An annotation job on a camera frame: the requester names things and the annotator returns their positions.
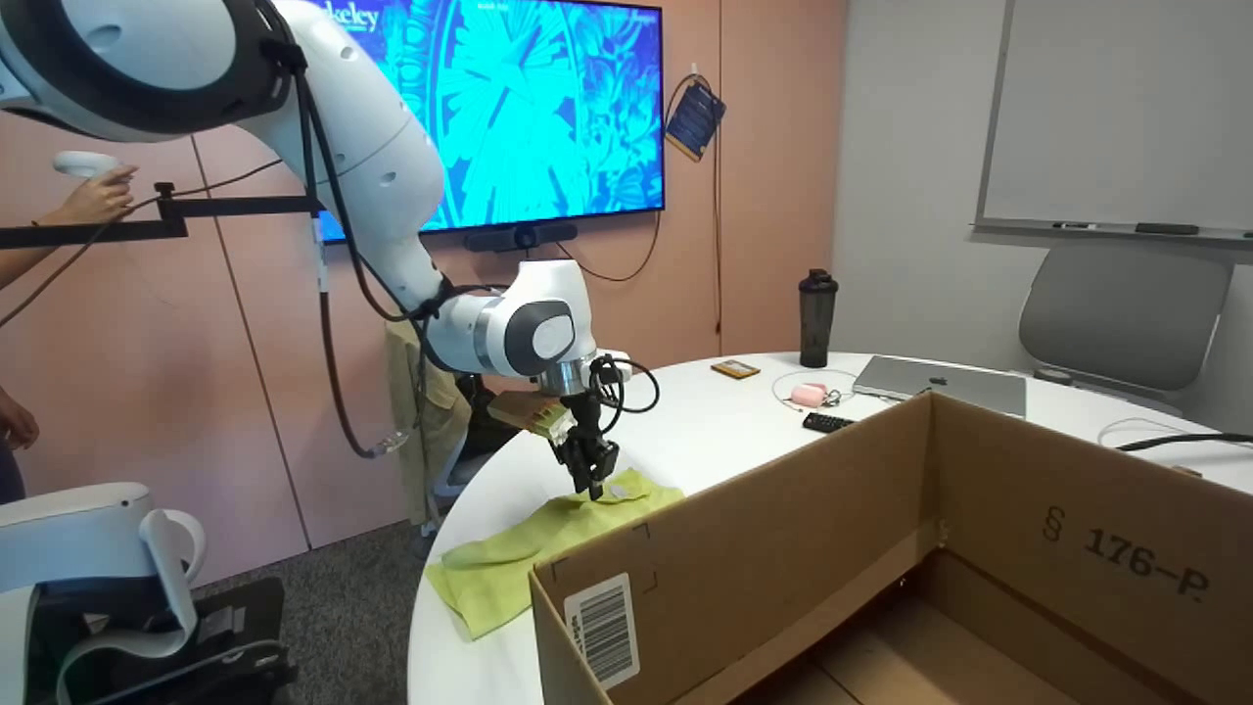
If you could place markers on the black webcam bar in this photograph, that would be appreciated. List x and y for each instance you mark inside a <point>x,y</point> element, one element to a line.
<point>522,242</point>

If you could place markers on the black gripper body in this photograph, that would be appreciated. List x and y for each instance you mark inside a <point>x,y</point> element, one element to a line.
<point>586,422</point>

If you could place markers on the grey office chair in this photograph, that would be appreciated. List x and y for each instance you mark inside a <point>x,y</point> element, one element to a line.
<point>1121,316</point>

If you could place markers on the person right hand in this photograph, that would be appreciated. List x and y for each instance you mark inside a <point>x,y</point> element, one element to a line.
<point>97,203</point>

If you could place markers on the small black flat device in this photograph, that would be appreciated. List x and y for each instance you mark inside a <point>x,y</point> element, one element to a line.
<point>825,422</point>

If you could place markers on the black camera boom bar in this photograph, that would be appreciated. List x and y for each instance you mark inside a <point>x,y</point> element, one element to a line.
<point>209,208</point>

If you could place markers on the black drink bottle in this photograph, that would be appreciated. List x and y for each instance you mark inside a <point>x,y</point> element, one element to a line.
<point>820,318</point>

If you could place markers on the silver laptop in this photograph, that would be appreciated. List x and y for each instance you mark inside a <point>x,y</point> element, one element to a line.
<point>940,380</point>

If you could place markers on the khaki jacket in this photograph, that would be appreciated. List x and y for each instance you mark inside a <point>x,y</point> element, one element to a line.
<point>417,433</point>

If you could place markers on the person left hand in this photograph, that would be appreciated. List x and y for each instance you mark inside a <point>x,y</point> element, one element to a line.
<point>16,422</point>

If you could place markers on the pink small case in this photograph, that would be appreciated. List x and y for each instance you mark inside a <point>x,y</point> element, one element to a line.
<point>813,392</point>

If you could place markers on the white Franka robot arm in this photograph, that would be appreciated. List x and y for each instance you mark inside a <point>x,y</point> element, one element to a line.
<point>366,143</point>

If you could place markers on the black bag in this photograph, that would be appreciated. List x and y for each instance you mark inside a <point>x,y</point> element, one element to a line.
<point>494,416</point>

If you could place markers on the brown cardboard box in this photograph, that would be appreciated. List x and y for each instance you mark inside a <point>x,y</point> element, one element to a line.
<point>783,549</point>

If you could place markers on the whiteboard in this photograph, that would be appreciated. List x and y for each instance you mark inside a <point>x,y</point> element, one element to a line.
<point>1121,118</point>

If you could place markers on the white plastic device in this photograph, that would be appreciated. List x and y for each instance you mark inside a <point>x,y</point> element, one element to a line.
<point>80,534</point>

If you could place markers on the wall mounted TV screen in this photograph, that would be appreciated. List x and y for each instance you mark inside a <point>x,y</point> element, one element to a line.
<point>563,118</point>

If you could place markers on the yellow cloth towel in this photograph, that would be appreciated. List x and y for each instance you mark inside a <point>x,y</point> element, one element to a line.
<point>522,562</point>

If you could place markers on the small brown box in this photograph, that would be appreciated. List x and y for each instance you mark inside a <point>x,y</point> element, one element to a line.
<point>736,370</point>

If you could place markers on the dark blue wall panel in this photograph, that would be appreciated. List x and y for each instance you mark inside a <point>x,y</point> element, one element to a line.
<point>700,118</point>

